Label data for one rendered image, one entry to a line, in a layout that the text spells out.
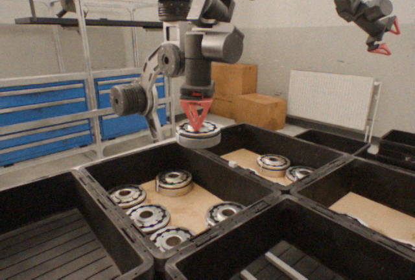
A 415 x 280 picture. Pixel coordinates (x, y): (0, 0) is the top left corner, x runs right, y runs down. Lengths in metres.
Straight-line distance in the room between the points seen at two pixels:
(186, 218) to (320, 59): 3.46
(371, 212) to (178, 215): 0.46
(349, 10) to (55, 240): 1.15
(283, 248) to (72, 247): 0.43
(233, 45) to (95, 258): 0.48
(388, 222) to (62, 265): 0.70
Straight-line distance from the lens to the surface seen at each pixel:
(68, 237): 0.71
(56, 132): 2.60
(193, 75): 0.60
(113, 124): 2.76
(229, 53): 0.54
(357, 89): 3.70
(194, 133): 0.61
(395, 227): 0.79
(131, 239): 0.51
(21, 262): 0.70
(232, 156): 1.01
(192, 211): 0.72
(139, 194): 0.75
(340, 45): 3.87
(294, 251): 0.64
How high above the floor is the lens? 1.24
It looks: 19 degrees down
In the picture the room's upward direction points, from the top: straight up
